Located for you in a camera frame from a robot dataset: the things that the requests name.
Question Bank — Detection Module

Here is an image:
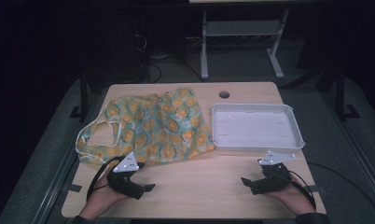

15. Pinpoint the right hand-held gripper black cable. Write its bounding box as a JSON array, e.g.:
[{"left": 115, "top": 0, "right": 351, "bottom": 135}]
[{"left": 278, "top": 171, "right": 317, "bottom": 210}]

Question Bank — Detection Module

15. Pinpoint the white metal desk frame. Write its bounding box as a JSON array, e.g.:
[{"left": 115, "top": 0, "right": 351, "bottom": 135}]
[{"left": 188, "top": 0, "right": 320, "bottom": 80}]

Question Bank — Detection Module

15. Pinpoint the hand-held gripper black cable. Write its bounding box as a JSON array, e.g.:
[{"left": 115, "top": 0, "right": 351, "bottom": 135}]
[
  {"left": 86, "top": 155, "right": 118, "bottom": 202},
  {"left": 278, "top": 171, "right": 317, "bottom": 210}
]

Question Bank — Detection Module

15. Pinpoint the black floor cable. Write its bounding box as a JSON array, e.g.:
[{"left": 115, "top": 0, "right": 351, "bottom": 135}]
[{"left": 306, "top": 161, "right": 375, "bottom": 217}]

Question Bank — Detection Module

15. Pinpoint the person's right hand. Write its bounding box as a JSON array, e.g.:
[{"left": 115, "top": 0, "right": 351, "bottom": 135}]
[{"left": 268, "top": 180, "right": 315, "bottom": 217}]

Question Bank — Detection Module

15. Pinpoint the left hand-held gripper black cable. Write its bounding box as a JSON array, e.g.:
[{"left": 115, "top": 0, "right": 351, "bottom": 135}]
[{"left": 86, "top": 155, "right": 118, "bottom": 202}]

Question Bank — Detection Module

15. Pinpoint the floral green orange tote bag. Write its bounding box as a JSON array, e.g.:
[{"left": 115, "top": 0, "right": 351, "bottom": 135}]
[{"left": 76, "top": 87, "right": 215, "bottom": 166}]

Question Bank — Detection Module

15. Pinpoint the white plastic tray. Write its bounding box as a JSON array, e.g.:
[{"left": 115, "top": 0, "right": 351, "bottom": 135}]
[{"left": 211, "top": 103, "right": 306, "bottom": 153}]

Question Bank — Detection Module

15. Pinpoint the bundle of dark cables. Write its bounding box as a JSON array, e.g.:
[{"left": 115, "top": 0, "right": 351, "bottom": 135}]
[{"left": 138, "top": 33, "right": 206, "bottom": 84}]

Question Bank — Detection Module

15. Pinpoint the person's left hand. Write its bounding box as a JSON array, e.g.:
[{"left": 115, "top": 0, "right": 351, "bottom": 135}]
[{"left": 79, "top": 174, "right": 128, "bottom": 218}]

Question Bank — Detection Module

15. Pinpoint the grey metal rail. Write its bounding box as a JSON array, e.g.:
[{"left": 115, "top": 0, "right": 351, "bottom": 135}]
[
  {"left": 30, "top": 91, "right": 106, "bottom": 224},
  {"left": 318, "top": 90, "right": 375, "bottom": 203}
]

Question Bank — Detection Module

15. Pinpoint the black metal stand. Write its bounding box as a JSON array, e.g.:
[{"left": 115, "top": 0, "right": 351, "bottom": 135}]
[
  {"left": 68, "top": 66, "right": 90, "bottom": 122},
  {"left": 334, "top": 64, "right": 361, "bottom": 120}
]

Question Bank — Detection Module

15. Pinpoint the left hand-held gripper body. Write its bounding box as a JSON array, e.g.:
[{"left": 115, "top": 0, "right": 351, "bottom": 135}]
[{"left": 105, "top": 152, "right": 146, "bottom": 200}]

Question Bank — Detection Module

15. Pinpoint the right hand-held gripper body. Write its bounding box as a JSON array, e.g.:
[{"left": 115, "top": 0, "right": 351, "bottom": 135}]
[{"left": 250, "top": 150, "right": 297, "bottom": 195}]

